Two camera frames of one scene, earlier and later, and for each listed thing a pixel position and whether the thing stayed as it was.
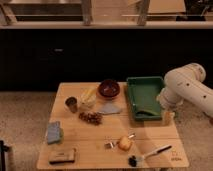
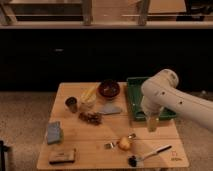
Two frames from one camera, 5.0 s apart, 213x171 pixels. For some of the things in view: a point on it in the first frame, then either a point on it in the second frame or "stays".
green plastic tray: x=143 y=91 stays
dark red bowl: x=109 y=88 stays
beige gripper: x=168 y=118 to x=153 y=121
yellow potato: x=125 y=143 stays
